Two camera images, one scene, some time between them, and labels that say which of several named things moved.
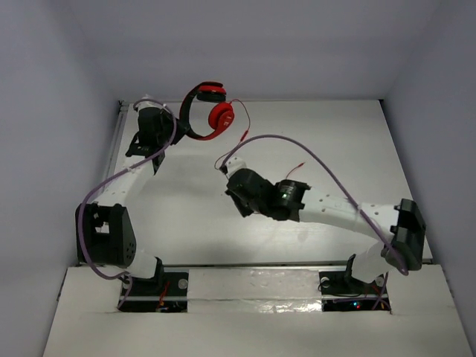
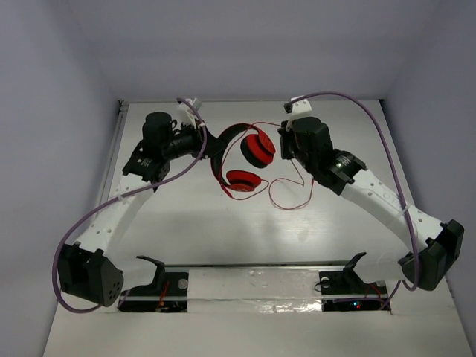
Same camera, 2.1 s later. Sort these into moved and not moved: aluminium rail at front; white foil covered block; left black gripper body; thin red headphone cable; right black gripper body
Moved: left black gripper body; right black gripper body; thin red headphone cable
Not moved: aluminium rail at front; white foil covered block
